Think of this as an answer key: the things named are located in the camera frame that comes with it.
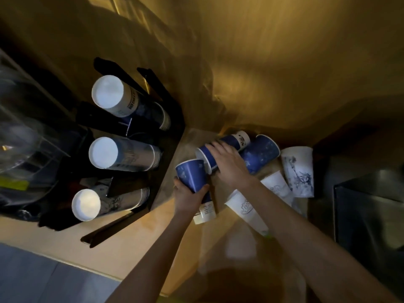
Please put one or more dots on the blue paper cup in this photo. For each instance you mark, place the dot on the blue paper cup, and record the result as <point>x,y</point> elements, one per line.
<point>221,148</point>
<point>260,153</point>
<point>196,186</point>

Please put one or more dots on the stainless steel bin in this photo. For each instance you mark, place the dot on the stainless steel bin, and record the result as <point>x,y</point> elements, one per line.
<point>369,217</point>

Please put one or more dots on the stack of large white cups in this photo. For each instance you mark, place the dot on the stack of large white cups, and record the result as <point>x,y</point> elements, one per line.
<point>123,154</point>

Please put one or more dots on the person's right forearm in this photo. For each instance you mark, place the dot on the person's right forearm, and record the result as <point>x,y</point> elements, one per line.
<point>312,249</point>

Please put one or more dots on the person's right fingers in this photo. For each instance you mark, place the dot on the person's right fingers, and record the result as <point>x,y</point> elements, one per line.
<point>219,151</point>

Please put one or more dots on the person's left thumb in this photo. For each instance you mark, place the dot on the person's left thumb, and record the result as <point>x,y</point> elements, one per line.
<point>202,189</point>

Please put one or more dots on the person's left hand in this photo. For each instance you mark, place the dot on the person's left hand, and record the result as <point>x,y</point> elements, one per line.
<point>186,200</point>

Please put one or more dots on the small white printed paper cup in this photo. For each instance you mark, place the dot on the small white printed paper cup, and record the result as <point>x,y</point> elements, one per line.
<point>246,214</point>
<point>279,187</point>

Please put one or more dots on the stack of blue paper cups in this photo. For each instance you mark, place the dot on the stack of blue paper cups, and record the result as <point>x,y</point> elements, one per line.
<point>126,99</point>

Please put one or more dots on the black cup dispenser rack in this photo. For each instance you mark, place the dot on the black cup dispenser rack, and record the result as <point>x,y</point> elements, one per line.
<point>126,148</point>

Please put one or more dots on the clear plastic container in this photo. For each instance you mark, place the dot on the clear plastic container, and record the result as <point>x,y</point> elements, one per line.
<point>28,148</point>

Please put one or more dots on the stack of small white cups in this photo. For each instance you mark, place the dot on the stack of small white cups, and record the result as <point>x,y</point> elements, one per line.
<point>104,203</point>

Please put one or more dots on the person's left forearm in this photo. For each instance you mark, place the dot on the person's left forearm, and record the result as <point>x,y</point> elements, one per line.
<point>151,265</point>

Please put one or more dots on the large white printed paper cup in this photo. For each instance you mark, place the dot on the large white printed paper cup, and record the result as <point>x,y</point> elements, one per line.
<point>299,171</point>

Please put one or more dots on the person's right hand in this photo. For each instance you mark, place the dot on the person's right hand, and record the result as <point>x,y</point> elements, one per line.
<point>230,168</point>

